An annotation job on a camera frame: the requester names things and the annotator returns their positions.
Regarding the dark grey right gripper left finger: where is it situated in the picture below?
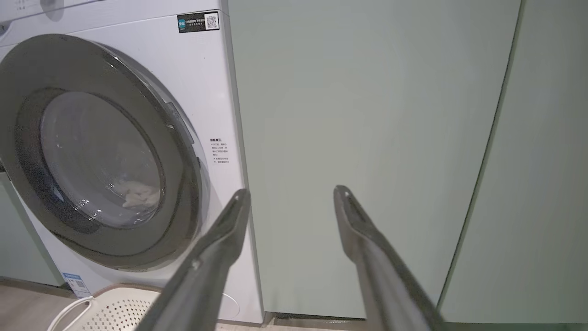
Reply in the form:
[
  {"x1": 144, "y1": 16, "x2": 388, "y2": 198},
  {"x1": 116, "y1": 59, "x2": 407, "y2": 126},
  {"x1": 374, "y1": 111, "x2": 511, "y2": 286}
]
[{"x1": 136, "y1": 188, "x2": 252, "y2": 331}]

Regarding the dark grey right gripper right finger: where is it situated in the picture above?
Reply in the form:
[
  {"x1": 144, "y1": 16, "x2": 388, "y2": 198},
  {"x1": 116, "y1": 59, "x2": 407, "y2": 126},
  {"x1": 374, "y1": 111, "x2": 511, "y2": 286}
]
[{"x1": 334, "y1": 185, "x2": 446, "y2": 331}]

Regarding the pale yellow bear-print garment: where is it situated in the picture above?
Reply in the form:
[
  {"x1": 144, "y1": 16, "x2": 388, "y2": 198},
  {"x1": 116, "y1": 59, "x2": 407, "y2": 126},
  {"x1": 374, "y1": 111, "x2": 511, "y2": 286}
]
[{"x1": 113, "y1": 180, "x2": 161, "y2": 210}]

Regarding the round dark washing machine door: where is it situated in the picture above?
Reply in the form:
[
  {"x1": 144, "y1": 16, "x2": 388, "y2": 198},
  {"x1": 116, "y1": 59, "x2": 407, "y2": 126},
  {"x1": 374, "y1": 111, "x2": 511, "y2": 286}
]
[{"x1": 0, "y1": 33, "x2": 205, "y2": 272}]

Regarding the cream perforated laundry basket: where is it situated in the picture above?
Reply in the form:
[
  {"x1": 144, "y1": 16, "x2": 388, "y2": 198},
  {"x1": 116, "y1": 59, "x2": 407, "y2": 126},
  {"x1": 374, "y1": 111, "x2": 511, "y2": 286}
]
[{"x1": 46, "y1": 284, "x2": 162, "y2": 331}]

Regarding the white front-load washing machine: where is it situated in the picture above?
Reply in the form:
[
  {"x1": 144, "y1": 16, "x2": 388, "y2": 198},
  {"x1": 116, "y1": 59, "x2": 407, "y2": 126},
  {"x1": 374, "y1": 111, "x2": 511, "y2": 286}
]
[{"x1": 0, "y1": 0, "x2": 265, "y2": 325}]

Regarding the blue energy label sticker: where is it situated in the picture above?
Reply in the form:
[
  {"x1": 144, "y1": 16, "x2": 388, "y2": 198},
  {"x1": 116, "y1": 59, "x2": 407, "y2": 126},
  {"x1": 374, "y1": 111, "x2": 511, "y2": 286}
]
[{"x1": 62, "y1": 272, "x2": 91, "y2": 298}]

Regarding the small printed warning label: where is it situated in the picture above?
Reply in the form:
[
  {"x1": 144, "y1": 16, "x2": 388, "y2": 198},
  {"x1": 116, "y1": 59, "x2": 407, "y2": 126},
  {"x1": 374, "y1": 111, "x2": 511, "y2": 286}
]
[{"x1": 210, "y1": 137, "x2": 231, "y2": 165}]

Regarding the narrow sage green cabinet panel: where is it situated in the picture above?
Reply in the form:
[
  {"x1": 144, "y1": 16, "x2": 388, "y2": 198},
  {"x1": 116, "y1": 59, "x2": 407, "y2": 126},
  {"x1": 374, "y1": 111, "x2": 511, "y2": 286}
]
[{"x1": 438, "y1": 0, "x2": 588, "y2": 325}]

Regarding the black QR code sticker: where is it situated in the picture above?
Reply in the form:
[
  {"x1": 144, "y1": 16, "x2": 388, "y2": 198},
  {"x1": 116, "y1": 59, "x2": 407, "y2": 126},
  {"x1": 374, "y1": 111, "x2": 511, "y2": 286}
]
[{"x1": 177, "y1": 11, "x2": 220, "y2": 34}]

